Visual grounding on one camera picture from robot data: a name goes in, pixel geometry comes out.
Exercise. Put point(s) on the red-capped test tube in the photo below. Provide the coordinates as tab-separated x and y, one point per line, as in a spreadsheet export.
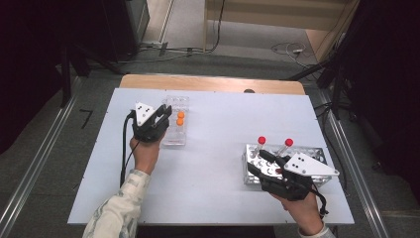
262	140
289	142

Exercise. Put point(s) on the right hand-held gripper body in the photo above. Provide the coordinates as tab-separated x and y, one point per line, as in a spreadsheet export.
290	186

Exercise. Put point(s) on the person's left hand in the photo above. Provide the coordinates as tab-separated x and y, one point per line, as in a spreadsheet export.
145	155

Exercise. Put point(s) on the aluminium floor rail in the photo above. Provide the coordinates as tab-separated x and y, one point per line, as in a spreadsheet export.
363	198
39	147

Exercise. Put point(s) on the person's right hand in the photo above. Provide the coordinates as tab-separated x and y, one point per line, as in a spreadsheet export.
303	211

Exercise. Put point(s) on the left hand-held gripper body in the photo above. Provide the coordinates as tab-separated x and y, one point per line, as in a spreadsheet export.
143	130

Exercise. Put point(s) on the black metal stand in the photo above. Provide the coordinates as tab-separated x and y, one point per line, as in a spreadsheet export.
67	76
336	82

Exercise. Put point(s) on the orange-capped test tube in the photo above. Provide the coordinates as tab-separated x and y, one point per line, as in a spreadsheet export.
180	122
181	114

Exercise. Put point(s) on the clear plastic tube rack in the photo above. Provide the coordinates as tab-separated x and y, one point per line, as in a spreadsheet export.
176	135

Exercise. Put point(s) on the light wooden cabinet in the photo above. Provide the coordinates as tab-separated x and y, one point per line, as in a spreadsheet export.
274	15

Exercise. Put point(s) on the metal tube rack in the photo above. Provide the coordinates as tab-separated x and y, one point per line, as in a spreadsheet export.
254	162

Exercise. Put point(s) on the dark cabinet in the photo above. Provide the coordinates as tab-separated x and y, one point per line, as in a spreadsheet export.
125	26

